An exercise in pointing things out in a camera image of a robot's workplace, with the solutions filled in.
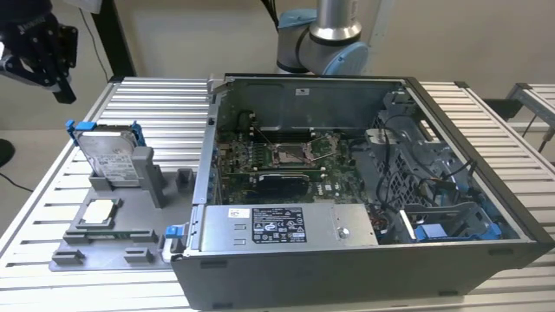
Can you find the grey parts rack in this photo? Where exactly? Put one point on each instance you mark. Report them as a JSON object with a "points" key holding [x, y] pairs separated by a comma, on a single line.
{"points": [[130, 208]]}

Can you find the hard disk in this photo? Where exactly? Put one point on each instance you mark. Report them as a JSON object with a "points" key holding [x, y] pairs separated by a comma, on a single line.
{"points": [[111, 156]]}

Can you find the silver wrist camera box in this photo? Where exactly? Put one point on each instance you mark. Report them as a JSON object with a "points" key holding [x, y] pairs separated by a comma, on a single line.
{"points": [[2, 48]]}

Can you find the black graphics card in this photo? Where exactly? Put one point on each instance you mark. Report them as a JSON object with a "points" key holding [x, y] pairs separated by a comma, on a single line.
{"points": [[282, 185]]}

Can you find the metal slat side table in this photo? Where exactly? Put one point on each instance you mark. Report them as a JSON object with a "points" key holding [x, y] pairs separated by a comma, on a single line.
{"points": [[542, 94]]}

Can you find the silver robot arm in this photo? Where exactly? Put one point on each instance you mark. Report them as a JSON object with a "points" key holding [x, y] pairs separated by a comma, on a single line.
{"points": [[334, 19]]}

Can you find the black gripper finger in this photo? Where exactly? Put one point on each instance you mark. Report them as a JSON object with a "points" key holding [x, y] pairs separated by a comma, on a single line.
{"points": [[26, 70], [69, 48]]}

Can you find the blue disk carrier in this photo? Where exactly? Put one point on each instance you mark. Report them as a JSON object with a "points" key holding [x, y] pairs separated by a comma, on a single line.
{"points": [[429, 232]]}

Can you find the silver power supply unit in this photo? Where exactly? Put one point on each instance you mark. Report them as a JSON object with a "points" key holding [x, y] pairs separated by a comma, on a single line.
{"points": [[325, 227]]}

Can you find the CPU socket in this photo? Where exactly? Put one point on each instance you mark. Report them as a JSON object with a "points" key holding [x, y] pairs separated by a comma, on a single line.
{"points": [[289, 156]]}

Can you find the dark grey PC case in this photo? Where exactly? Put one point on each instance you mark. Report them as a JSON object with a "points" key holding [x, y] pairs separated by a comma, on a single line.
{"points": [[303, 279]]}

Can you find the black RAM slot row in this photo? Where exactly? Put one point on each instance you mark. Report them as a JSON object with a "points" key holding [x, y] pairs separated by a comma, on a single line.
{"points": [[286, 169], [282, 131]]}

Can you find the grey metal disk bay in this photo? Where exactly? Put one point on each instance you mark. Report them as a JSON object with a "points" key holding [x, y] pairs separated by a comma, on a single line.
{"points": [[477, 214]]}

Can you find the black square block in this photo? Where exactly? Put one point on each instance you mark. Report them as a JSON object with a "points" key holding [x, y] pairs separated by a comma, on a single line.
{"points": [[504, 109]]}

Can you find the black vertical post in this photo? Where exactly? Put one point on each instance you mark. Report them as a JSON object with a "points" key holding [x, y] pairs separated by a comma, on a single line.
{"points": [[119, 42]]}

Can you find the silver CPU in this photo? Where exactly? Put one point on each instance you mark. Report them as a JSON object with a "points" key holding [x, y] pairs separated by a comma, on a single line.
{"points": [[99, 213]]}

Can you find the thin metal locking lever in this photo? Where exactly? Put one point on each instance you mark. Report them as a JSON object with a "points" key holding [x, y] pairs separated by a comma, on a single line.
{"points": [[265, 136]]}

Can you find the green motherboard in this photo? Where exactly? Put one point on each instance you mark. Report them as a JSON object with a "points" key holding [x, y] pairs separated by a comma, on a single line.
{"points": [[348, 169]]}

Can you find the black round base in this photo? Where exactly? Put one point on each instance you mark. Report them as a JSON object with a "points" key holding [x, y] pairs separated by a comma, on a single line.
{"points": [[6, 152]]}

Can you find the blue case latch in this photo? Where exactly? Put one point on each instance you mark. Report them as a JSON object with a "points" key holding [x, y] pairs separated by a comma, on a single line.
{"points": [[173, 231]]}

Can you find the perforated metal drive cage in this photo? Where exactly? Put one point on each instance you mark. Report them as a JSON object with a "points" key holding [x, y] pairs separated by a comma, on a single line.
{"points": [[408, 182]]}

